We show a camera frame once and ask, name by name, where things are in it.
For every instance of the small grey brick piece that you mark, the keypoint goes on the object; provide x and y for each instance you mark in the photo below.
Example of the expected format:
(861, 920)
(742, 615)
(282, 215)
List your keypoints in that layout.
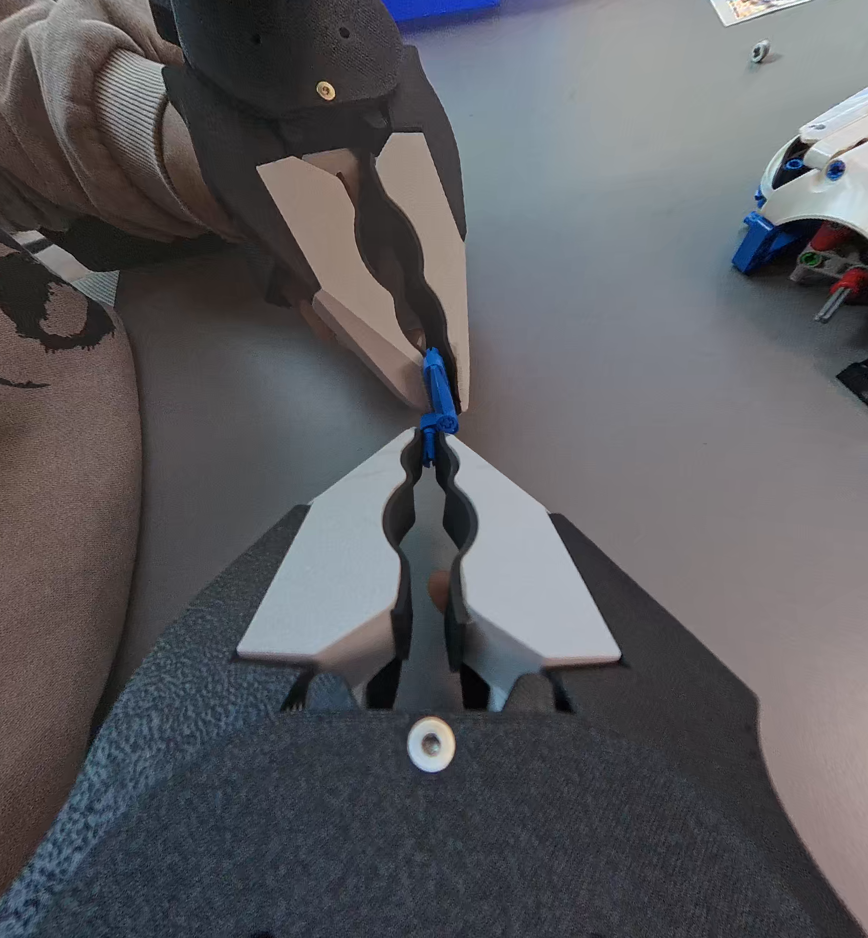
(760, 51)

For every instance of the grey office chair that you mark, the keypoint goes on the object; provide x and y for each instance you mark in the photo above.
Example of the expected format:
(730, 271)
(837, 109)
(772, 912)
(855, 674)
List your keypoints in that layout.
(67, 267)

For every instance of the person's left hand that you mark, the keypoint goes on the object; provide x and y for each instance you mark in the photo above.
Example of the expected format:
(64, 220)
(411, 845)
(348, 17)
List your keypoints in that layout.
(317, 322)

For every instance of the person's right hand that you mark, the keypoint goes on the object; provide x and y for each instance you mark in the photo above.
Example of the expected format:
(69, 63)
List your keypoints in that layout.
(441, 590)

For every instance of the grey desk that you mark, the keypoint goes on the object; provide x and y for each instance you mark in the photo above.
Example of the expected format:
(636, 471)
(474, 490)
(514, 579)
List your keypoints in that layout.
(624, 366)

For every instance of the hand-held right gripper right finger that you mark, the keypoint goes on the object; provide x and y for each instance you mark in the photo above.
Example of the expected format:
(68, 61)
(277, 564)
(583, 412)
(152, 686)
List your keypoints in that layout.
(529, 586)

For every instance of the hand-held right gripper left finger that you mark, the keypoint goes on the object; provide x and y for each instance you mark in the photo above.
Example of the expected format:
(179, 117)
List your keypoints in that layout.
(324, 586)

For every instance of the person's left forearm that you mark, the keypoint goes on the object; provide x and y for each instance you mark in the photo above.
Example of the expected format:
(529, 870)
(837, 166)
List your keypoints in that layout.
(60, 117)

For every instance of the blue angled brick beam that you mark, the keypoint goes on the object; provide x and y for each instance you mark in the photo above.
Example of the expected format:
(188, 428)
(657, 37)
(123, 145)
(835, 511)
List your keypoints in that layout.
(438, 388)

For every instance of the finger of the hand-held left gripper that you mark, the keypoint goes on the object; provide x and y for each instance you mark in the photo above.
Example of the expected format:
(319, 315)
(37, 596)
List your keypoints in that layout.
(434, 242)
(317, 234)

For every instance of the printed sticker sheet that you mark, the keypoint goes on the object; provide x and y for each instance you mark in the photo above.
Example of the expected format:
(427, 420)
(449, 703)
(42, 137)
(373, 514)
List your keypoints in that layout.
(764, 9)

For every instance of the blue brick connector pin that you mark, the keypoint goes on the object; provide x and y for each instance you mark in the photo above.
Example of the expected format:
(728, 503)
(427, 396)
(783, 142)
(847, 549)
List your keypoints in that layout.
(429, 448)

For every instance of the brick race car model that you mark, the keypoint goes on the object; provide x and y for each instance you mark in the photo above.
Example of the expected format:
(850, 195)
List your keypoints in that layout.
(844, 183)

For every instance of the person's beige sweatshirt torso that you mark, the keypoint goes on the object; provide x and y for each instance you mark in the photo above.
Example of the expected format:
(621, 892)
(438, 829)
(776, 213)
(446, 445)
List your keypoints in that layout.
(38, 549)

